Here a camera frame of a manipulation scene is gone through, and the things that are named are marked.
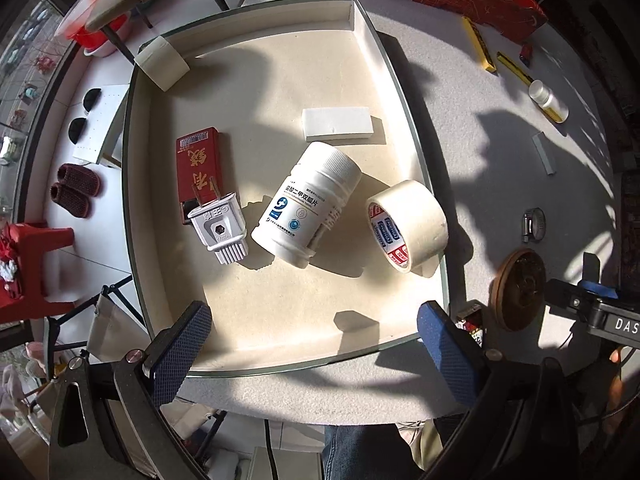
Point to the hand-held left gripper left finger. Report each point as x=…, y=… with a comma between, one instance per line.
x=180, y=355

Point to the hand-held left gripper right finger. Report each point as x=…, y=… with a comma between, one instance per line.
x=445, y=355

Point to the small masking tape roll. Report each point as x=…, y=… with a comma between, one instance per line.
x=160, y=62

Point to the red plastic stool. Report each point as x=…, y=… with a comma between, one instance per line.
x=35, y=240

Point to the white pill bottle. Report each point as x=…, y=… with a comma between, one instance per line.
x=300, y=205

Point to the red plastic basin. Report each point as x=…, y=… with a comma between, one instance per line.
x=95, y=20

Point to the white floor board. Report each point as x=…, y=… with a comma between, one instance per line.
x=107, y=125

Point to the dark red slipper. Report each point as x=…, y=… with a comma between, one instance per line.
x=70, y=201
x=79, y=179

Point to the grey plug adapter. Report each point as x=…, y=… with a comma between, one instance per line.
x=217, y=225

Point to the large beige tape roll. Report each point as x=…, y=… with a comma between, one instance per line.
x=415, y=210

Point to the patterned red card box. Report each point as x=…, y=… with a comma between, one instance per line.
x=470, y=325

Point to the black dome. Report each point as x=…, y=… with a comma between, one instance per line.
x=77, y=129
x=92, y=99

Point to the white tray box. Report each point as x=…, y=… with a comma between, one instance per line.
x=280, y=310

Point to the white foam block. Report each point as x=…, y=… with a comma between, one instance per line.
x=337, y=122

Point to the person's legs in jeans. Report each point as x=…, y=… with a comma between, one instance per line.
x=365, y=452

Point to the yellow utility knife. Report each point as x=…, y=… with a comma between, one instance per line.
x=515, y=67

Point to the grey block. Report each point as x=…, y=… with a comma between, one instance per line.
x=544, y=152

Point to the person's right hand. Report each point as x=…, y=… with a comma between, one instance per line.
x=616, y=385

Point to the small white bottle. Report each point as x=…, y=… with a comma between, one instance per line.
x=547, y=99

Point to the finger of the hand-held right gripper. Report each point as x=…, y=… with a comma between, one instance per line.
x=572, y=300
x=591, y=272

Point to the yellow slim box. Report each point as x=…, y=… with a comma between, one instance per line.
x=479, y=44

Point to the plain red card box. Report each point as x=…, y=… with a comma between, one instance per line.
x=197, y=165

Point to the brown round lid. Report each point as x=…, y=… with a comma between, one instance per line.
x=515, y=290

